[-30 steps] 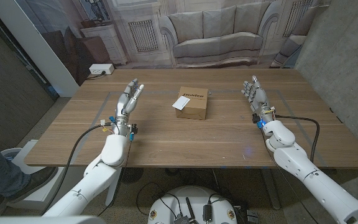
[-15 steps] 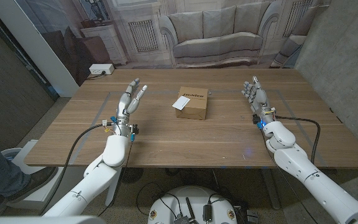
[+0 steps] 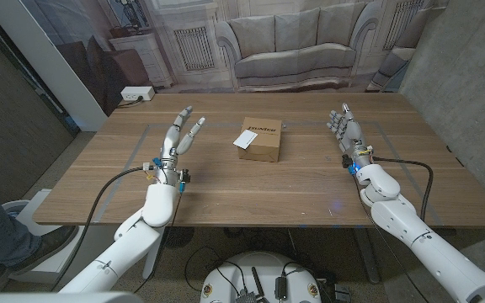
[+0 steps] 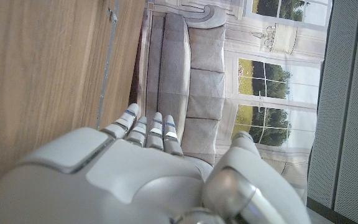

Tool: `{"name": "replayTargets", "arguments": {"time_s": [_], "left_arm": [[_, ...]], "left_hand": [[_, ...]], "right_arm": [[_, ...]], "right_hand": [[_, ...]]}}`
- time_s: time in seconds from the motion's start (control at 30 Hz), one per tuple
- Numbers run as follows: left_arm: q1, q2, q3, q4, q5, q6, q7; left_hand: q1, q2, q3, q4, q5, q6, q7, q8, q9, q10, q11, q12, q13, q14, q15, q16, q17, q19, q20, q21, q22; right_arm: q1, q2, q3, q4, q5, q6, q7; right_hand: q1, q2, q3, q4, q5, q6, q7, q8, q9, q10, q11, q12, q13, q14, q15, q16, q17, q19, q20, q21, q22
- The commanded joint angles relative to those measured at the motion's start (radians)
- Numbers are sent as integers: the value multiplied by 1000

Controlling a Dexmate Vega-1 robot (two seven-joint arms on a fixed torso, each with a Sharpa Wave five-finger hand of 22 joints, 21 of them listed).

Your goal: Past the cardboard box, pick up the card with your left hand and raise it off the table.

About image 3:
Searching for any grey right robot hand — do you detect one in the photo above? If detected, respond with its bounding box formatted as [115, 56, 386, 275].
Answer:
[326, 103, 373, 166]

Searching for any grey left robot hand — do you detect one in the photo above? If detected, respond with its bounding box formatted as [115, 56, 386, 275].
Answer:
[152, 105, 206, 185]

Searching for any white card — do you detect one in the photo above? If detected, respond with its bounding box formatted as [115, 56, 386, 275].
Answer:
[232, 130, 258, 150]

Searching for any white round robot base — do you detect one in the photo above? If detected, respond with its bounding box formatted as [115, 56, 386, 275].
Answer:
[200, 251, 322, 303]

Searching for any brown cardboard box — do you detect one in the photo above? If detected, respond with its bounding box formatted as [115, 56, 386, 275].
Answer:
[237, 116, 283, 163]

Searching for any white power strip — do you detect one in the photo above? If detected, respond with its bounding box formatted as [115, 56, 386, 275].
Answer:
[120, 86, 156, 102]

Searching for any round black floor object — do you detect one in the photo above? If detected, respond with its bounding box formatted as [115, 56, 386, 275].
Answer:
[164, 226, 195, 249]

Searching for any printed living room backdrop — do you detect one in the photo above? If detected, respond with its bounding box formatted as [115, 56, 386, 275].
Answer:
[19, 0, 450, 114]

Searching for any person's dark shoe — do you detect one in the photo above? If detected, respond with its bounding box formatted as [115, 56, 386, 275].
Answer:
[0, 226, 79, 285]

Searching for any white floor platform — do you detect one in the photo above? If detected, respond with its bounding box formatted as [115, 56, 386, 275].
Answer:
[2, 189, 121, 284]

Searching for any black antenna on base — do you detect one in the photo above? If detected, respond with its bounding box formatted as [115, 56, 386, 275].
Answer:
[250, 267, 265, 302]

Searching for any black adapter on base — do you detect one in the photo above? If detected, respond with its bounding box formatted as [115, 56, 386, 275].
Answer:
[274, 275, 288, 300]

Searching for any white robot torso edge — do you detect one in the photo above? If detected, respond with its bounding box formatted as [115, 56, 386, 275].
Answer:
[0, 291, 145, 303]

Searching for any black power strip cable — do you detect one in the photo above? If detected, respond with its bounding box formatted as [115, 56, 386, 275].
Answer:
[115, 95, 145, 109]

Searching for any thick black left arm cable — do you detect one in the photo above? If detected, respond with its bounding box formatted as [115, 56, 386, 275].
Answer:
[50, 166, 156, 292]

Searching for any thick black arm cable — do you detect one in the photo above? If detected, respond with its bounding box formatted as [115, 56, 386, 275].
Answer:
[370, 156, 434, 222]
[50, 166, 156, 292]

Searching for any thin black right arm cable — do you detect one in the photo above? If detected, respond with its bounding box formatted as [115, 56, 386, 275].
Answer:
[353, 174, 431, 303]

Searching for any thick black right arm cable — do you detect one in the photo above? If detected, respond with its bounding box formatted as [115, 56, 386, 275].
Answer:
[370, 156, 434, 222]

